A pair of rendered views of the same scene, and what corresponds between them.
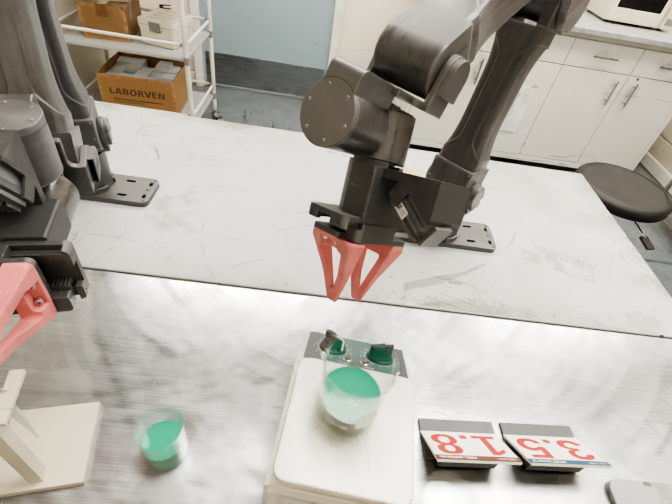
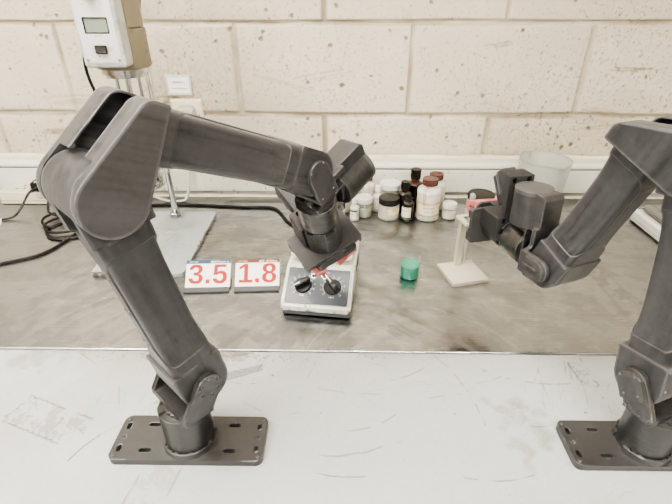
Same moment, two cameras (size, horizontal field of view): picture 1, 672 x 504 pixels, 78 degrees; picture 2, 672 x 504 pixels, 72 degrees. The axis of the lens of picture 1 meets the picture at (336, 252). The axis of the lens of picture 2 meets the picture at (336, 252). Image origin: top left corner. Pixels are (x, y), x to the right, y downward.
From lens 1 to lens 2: 99 cm
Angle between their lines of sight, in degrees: 106
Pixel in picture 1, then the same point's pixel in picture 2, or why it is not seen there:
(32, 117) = (521, 188)
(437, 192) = not seen: hidden behind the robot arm
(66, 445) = (453, 271)
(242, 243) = (426, 393)
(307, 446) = not seen: hidden behind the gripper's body
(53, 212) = (492, 213)
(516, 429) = (219, 288)
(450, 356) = (242, 320)
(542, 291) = (111, 378)
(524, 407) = (205, 299)
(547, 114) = not seen: outside the picture
